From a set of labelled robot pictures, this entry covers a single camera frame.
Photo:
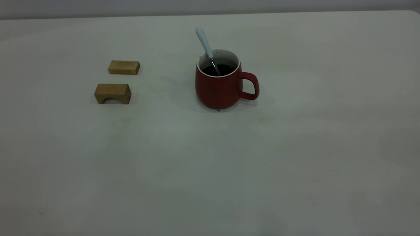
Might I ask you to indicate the red ceramic mug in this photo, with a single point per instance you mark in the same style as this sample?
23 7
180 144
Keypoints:
218 91

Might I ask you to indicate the arched wooden block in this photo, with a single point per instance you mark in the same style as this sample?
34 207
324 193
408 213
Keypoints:
113 91

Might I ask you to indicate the rectangular wooden block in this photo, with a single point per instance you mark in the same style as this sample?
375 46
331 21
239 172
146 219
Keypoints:
124 67

